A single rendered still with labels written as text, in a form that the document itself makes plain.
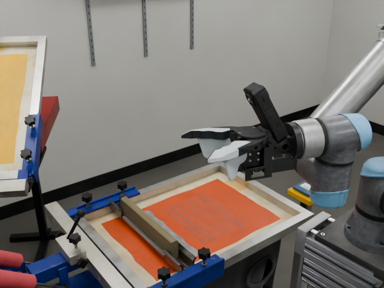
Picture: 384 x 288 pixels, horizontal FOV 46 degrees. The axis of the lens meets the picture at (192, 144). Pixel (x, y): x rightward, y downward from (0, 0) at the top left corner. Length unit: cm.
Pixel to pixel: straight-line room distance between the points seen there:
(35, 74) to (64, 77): 138
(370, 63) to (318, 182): 29
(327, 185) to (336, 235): 41
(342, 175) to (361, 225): 37
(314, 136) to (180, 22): 322
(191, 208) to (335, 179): 108
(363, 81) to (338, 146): 21
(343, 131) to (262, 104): 17
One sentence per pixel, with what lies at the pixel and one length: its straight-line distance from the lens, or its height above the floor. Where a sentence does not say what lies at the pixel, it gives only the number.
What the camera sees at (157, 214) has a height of 95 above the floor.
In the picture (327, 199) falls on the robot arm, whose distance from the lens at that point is 94.
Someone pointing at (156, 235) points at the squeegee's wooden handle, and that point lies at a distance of 163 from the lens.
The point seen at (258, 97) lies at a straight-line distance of 79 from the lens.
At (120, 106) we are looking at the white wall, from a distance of 384.
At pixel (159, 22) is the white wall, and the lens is 387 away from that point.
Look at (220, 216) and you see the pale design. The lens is 187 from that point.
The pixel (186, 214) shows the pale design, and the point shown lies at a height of 95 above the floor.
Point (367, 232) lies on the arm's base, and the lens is 127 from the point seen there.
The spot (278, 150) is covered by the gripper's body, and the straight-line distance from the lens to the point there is 84.
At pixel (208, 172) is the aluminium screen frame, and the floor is 97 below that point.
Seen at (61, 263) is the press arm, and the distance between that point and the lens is 157.
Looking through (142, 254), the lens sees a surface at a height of 95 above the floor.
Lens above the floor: 201
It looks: 25 degrees down
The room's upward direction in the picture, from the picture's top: straight up
